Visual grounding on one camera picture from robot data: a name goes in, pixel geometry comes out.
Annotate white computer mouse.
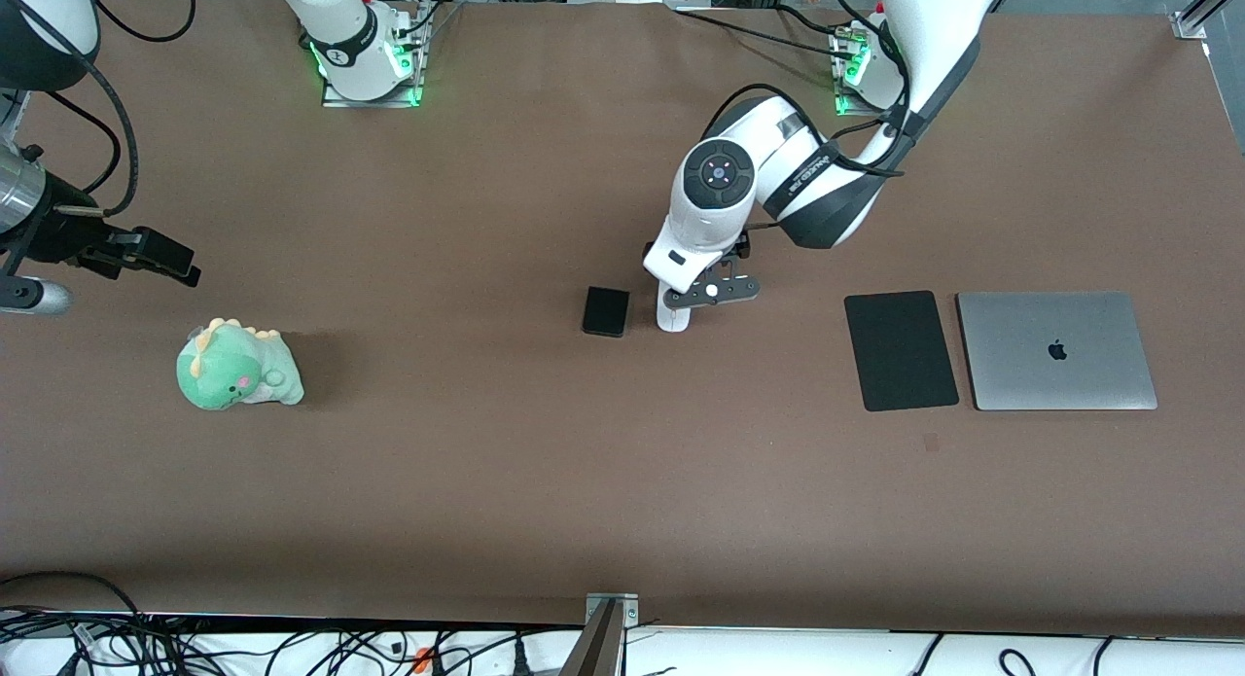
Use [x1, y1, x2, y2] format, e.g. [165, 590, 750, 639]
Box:
[657, 287, 694, 333]

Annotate small black box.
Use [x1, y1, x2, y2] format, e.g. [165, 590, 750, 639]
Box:
[582, 286, 631, 338]

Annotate black mouse pad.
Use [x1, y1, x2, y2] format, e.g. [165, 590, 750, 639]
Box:
[843, 290, 961, 413]

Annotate green dinosaur plush toy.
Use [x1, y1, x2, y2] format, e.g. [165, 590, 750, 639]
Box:
[176, 317, 305, 411]

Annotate grey closed laptop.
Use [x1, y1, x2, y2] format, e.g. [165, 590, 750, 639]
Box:
[955, 290, 1159, 412]

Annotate dark profile beam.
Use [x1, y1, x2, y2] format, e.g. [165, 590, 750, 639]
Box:
[558, 598, 625, 676]

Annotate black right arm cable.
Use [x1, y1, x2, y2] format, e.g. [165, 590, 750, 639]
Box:
[58, 0, 197, 220]

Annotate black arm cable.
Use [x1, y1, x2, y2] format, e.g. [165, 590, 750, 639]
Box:
[702, 5, 910, 181]
[58, 0, 197, 220]

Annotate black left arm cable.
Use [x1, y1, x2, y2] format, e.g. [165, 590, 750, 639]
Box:
[702, 5, 910, 181]

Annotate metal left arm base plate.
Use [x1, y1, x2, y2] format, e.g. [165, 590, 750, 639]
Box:
[829, 24, 910, 117]

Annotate black cable across table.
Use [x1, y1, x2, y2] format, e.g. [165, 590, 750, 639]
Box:
[776, 3, 853, 38]
[671, 8, 849, 59]

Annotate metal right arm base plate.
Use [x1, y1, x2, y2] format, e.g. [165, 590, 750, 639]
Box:
[319, 0, 429, 109]

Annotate black looped floor cable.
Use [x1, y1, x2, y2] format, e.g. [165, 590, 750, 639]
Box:
[0, 570, 149, 648]

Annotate silver table edge bracket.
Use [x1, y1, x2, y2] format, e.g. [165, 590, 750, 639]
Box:
[585, 592, 641, 629]

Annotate tangled black floor cables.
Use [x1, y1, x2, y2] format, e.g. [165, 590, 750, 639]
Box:
[0, 608, 585, 676]

